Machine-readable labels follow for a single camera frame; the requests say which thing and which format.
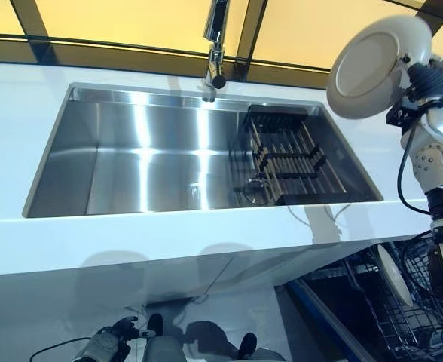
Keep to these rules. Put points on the white kitchen cabinet front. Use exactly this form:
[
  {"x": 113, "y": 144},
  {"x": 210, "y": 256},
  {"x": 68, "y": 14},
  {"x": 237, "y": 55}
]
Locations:
[{"x": 93, "y": 286}]

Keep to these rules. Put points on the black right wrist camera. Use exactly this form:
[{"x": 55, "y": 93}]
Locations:
[{"x": 402, "y": 117}]

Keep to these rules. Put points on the chrome kitchen faucet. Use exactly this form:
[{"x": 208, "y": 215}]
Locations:
[{"x": 216, "y": 45}]

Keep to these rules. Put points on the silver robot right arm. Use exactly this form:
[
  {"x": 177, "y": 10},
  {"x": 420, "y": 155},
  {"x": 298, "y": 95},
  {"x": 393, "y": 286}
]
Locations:
[{"x": 438, "y": 158}]

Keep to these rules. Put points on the yellow panel window dark frame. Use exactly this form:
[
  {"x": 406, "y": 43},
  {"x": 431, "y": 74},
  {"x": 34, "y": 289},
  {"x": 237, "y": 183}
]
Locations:
[{"x": 131, "y": 22}]

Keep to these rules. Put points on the black silver robot right hand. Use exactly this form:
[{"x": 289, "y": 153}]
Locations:
[{"x": 430, "y": 77}]

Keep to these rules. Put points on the black silver robot left hand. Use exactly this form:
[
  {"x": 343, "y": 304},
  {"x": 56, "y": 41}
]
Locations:
[{"x": 123, "y": 329}]

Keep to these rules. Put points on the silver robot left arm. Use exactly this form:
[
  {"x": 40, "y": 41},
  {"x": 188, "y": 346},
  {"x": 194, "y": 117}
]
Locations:
[{"x": 101, "y": 347}]

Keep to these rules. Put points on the black dish drying rack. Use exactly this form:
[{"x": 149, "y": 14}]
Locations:
[{"x": 293, "y": 166}]

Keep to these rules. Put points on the stainless steel kitchen sink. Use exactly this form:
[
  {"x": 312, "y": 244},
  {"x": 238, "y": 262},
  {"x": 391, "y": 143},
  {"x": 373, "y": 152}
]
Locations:
[{"x": 150, "y": 162}]

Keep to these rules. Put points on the round metal sink drain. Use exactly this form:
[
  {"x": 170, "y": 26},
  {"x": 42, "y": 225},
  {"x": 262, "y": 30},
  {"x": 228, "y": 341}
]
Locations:
[{"x": 255, "y": 192}]

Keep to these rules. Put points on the beige ceramic plate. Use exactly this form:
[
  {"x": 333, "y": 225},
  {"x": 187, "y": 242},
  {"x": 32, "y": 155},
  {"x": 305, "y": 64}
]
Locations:
[
  {"x": 395, "y": 275},
  {"x": 368, "y": 68}
]

